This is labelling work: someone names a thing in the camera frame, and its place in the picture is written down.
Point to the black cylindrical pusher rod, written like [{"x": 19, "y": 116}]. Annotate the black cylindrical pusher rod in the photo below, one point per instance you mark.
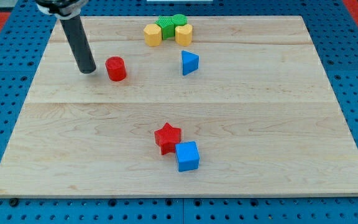
[{"x": 76, "y": 37}]

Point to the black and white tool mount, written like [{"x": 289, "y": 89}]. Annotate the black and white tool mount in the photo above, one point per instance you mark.
[{"x": 61, "y": 9}]

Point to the red cylinder block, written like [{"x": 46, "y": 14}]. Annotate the red cylinder block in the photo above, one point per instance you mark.
[{"x": 115, "y": 67}]

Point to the green star block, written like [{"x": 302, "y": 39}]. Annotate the green star block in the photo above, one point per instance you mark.
[{"x": 167, "y": 26}]

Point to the red star block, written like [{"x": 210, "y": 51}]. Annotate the red star block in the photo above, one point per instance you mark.
[{"x": 167, "y": 137}]

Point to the yellow hexagon block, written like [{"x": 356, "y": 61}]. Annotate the yellow hexagon block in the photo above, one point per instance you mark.
[{"x": 152, "y": 35}]

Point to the green cylinder block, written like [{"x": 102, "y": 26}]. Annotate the green cylinder block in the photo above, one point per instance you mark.
[{"x": 179, "y": 20}]

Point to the yellow heart block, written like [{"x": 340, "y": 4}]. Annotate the yellow heart block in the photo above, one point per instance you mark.
[{"x": 184, "y": 35}]

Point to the blue triangle block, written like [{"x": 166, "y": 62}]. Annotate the blue triangle block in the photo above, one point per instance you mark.
[{"x": 190, "y": 62}]

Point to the blue cube block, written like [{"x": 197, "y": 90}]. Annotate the blue cube block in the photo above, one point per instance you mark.
[{"x": 187, "y": 156}]

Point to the wooden board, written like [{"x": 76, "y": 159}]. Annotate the wooden board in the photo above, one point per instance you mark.
[{"x": 259, "y": 107}]

